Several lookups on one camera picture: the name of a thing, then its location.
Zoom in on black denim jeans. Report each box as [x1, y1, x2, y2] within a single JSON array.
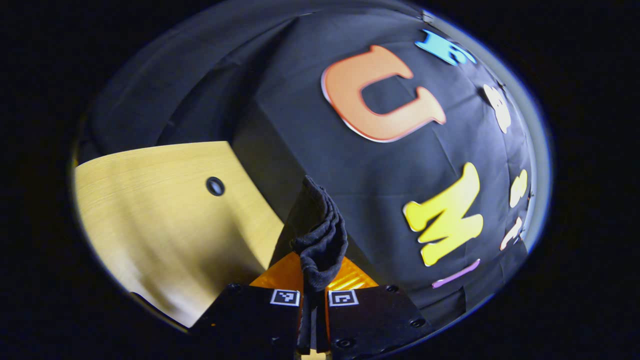
[[270, 175, 350, 353]]

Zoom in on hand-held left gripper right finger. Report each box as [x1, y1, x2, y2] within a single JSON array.
[[326, 257, 433, 359]]

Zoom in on black backdrop cloth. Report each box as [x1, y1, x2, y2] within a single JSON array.
[[75, 0, 551, 326]]

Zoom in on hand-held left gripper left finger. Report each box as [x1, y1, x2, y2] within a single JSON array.
[[190, 251, 304, 359]]

